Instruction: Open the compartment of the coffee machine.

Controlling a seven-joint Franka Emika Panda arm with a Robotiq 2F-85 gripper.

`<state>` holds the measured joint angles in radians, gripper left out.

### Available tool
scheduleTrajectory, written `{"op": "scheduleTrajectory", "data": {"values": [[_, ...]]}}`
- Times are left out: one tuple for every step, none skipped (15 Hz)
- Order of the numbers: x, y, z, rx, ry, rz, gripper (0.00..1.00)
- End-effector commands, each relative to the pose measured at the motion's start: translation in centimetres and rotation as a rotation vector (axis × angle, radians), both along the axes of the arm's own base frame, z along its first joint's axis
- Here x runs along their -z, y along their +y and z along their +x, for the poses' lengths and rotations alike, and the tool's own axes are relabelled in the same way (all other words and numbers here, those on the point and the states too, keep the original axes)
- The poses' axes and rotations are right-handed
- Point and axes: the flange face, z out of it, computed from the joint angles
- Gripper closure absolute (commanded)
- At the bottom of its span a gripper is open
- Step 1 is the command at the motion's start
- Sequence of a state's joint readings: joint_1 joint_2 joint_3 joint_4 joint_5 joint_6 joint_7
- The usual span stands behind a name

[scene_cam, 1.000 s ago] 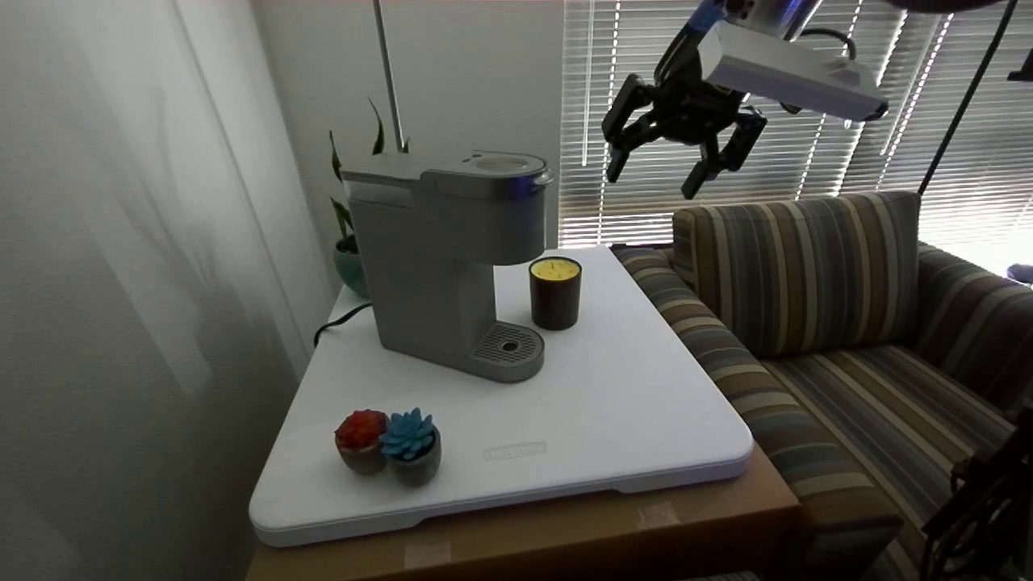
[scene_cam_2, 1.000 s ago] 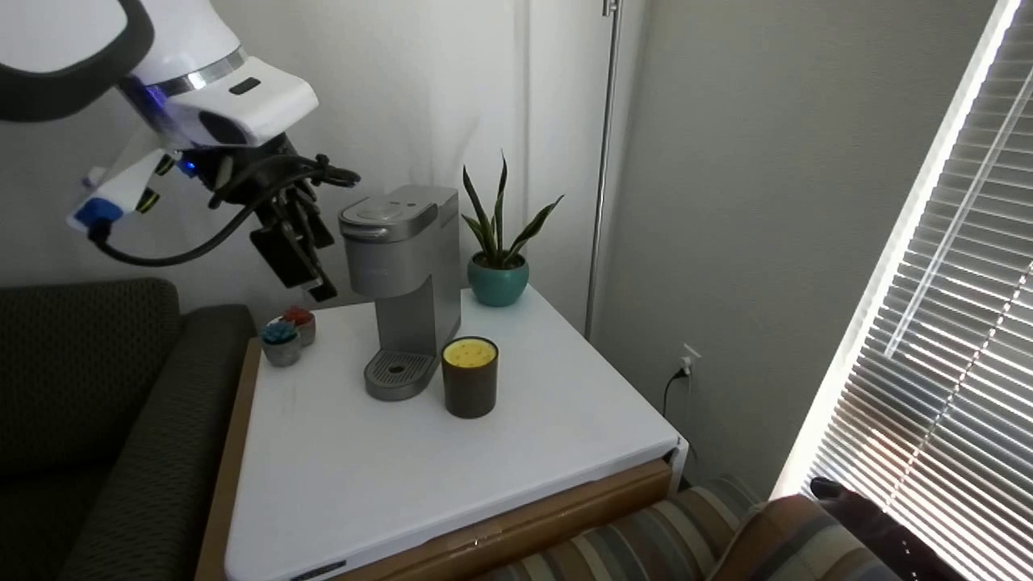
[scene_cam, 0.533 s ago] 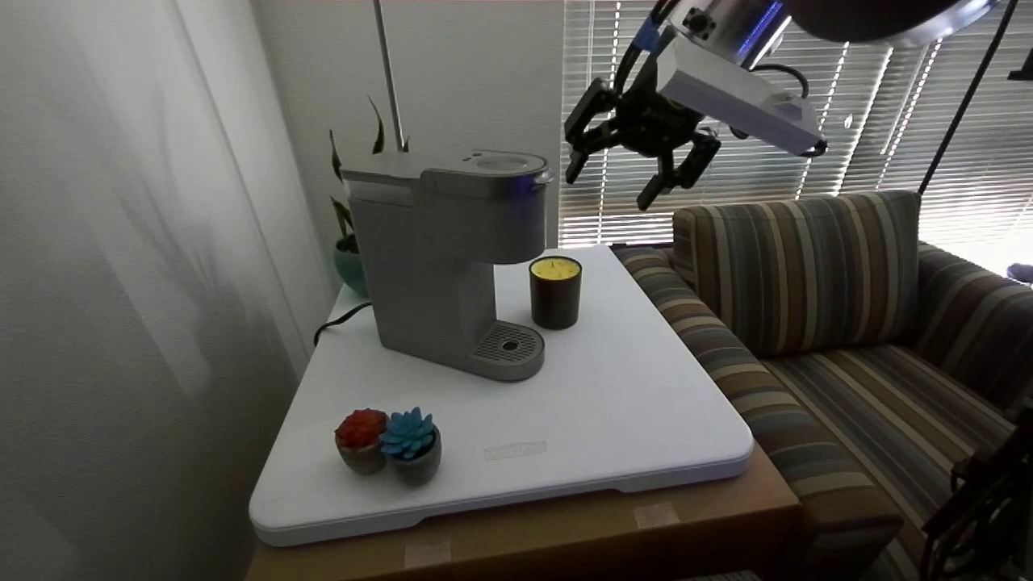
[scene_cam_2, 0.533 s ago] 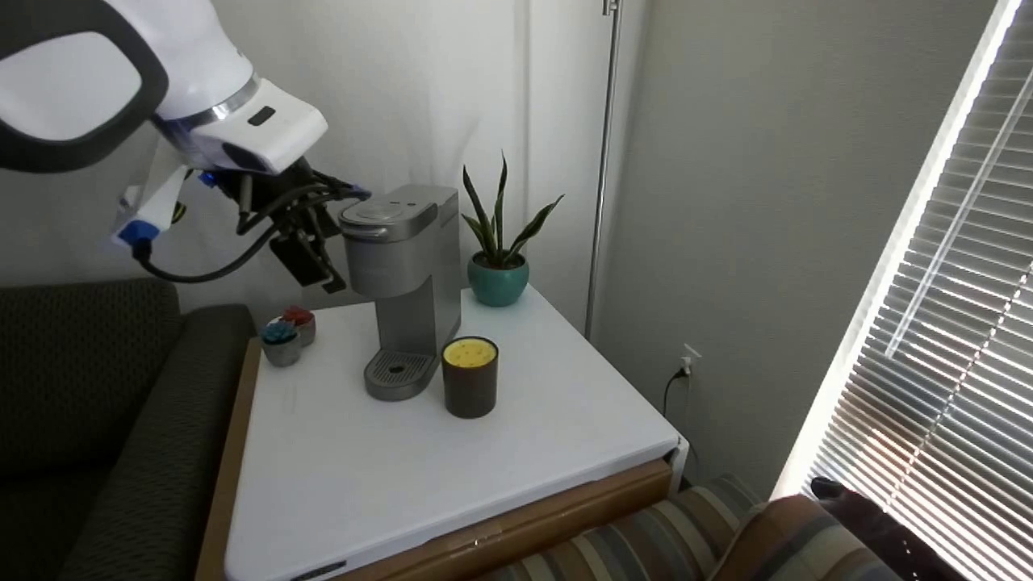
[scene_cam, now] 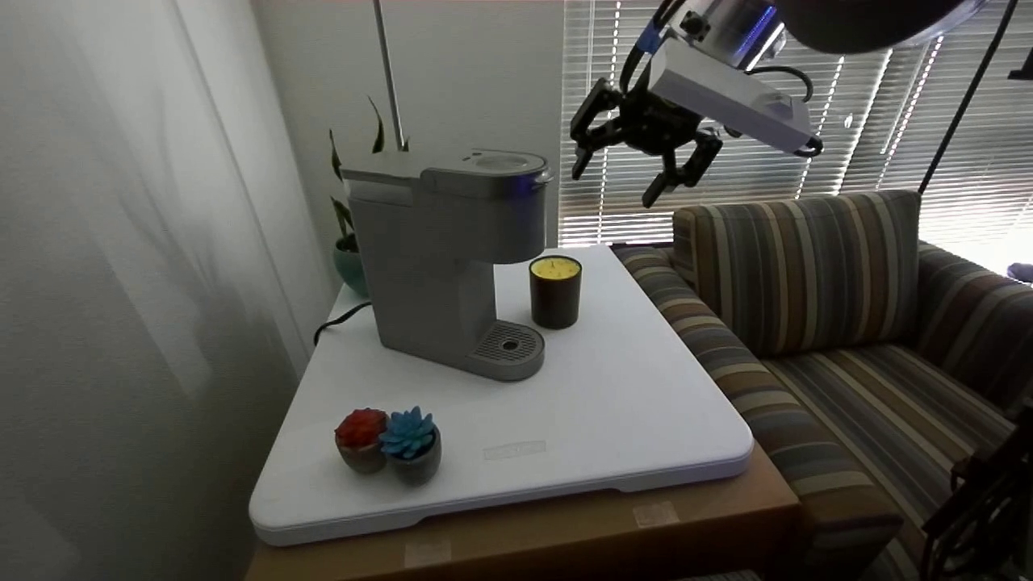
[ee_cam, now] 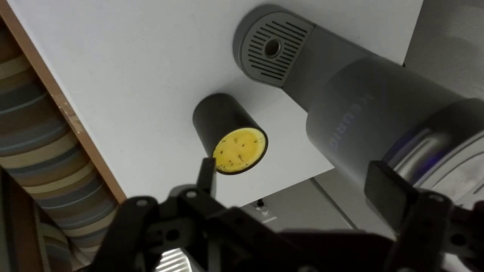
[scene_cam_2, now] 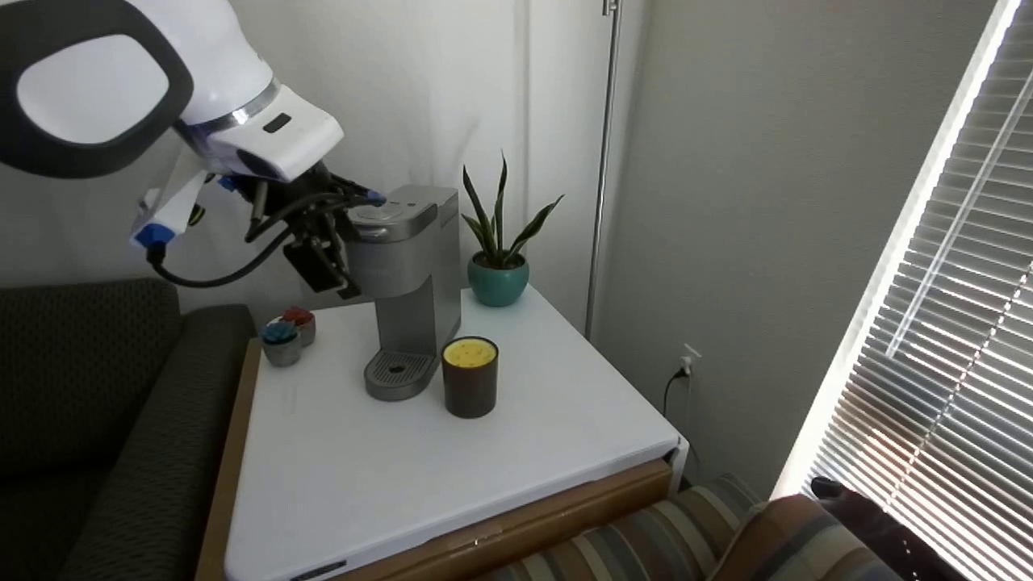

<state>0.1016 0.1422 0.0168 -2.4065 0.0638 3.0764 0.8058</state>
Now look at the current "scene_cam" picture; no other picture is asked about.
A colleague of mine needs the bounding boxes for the grey coffee machine body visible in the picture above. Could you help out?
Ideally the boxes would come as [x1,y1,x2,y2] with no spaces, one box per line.
[339,154,553,388]

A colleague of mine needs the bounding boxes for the blue succulent in pot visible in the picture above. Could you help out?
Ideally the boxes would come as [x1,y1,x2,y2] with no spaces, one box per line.
[376,403,446,488]

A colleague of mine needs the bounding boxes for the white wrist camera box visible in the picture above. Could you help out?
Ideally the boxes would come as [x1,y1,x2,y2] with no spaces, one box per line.
[645,35,827,162]

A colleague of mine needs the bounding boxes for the striped sofa back cushion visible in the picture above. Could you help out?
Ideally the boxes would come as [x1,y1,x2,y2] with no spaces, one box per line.
[671,192,923,362]

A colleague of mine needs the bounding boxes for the red succulent in pot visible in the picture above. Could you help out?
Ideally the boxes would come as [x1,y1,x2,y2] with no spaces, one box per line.
[331,406,390,478]

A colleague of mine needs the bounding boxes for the striped sofa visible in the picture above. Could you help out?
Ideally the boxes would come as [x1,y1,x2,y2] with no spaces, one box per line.
[609,192,1033,581]

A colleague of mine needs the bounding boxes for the white window blinds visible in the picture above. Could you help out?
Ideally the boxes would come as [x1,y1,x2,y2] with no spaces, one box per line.
[558,0,1033,278]

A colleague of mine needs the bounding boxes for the thin black stand pole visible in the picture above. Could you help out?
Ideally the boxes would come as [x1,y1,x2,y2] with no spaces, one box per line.
[915,0,1020,198]

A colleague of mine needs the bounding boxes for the black metal stand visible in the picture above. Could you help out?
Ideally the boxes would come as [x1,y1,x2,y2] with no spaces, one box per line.
[919,398,1033,581]

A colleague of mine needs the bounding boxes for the dark jar yellow candle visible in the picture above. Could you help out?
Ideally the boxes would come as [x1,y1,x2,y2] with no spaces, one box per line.
[525,252,584,332]

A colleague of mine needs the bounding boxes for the grey coffee machine lid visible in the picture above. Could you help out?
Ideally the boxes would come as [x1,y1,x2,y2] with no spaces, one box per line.
[457,149,553,206]

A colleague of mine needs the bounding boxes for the thin grey lamp pole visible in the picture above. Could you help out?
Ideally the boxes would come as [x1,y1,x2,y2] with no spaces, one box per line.
[371,0,411,154]

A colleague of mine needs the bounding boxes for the brown table base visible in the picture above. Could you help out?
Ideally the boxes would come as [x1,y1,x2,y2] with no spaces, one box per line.
[243,443,808,581]

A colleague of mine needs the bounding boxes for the snake plant in teal pot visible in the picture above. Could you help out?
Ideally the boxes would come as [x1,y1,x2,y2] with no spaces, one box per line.
[325,96,390,301]

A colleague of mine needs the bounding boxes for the white plastic table board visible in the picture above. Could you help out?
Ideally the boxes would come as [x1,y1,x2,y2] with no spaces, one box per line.
[245,246,758,550]

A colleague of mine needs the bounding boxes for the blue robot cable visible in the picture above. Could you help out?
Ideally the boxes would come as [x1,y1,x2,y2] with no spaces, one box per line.
[626,17,668,71]

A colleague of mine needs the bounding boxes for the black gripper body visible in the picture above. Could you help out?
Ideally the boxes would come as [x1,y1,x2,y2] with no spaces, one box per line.
[600,83,725,154]

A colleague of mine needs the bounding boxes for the black power cable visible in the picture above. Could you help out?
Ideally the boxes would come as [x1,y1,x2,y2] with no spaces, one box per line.
[311,296,375,349]

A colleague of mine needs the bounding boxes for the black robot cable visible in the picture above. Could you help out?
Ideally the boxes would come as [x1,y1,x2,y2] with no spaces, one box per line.
[748,63,827,162]

